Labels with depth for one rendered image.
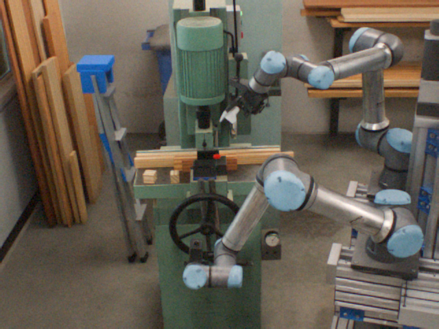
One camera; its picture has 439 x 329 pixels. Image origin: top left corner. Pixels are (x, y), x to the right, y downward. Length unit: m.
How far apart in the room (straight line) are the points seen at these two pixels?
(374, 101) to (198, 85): 0.71
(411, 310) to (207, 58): 1.15
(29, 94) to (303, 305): 1.91
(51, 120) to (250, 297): 1.64
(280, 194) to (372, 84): 0.84
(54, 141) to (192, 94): 1.52
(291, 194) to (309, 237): 1.94
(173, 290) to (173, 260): 0.16
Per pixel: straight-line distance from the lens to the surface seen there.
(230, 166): 2.54
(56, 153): 3.77
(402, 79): 4.55
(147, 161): 2.60
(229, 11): 2.67
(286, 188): 1.83
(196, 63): 2.35
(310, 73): 2.11
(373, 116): 2.59
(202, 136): 2.50
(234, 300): 2.80
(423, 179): 2.33
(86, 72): 3.15
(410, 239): 1.99
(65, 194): 3.90
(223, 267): 2.06
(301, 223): 3.89
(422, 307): 2.18
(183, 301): 2.79
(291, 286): 3.38
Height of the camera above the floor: 2.09
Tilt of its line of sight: 27 degrees down
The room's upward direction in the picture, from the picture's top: 2 degrees counter-clockwise
